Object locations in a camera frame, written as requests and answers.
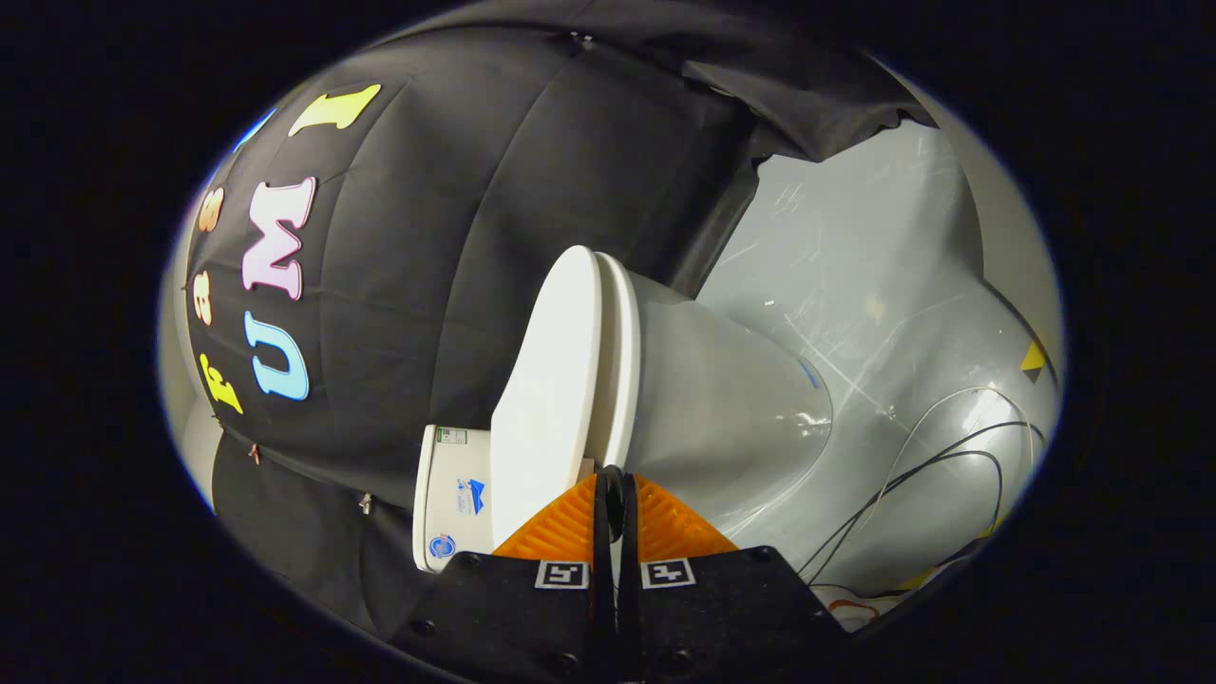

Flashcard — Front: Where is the black backdrop cloth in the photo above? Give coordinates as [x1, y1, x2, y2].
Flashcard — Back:
[180, 0, 937, 637]

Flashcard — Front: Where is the white toilet body with tank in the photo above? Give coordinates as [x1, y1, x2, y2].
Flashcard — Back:
[411, 271, 835, 574]

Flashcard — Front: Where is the white cable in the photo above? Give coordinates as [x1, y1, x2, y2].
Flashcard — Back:
[807, 385, 1036, 571]

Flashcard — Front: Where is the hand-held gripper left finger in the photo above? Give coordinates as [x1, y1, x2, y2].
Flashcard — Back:
[394, 472, 614, 683]

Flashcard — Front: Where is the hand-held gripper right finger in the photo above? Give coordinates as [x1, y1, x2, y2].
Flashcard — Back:
[616, 472, 846, 683]

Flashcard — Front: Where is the white toilet seat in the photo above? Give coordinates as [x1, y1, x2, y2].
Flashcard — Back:
[591, 252, 644, 473]

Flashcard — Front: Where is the white toilet lid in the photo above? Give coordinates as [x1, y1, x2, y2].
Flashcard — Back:
[489, 245, 605, 554]

